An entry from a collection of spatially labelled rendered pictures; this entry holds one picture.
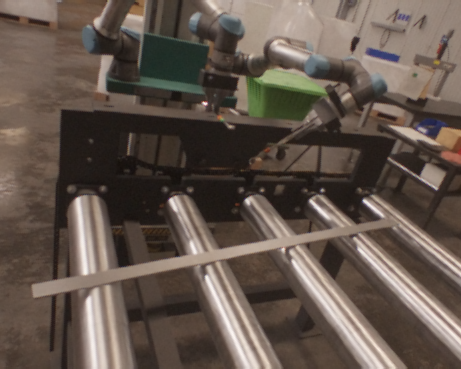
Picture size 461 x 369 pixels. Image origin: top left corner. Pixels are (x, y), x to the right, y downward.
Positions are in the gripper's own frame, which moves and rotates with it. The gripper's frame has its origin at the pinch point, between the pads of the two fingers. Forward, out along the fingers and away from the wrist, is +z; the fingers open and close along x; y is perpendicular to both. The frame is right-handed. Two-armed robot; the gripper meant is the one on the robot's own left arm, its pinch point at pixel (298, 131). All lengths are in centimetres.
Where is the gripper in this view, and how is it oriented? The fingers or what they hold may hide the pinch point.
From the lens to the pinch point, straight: 133.9
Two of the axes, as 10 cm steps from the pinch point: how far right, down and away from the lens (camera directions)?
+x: -1.6, -6.4, 7.5
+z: -8.3, 5.0, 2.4
